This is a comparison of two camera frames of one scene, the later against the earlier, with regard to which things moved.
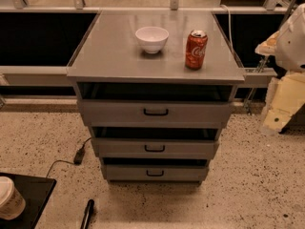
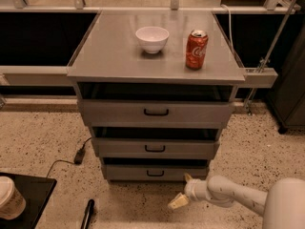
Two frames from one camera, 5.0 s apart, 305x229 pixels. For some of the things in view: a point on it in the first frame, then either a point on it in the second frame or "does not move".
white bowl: [152, 38] does not move
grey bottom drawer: [131, 173] does not move
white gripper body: [293, 47] → [192, 188]
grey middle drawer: [154, 148] does not move
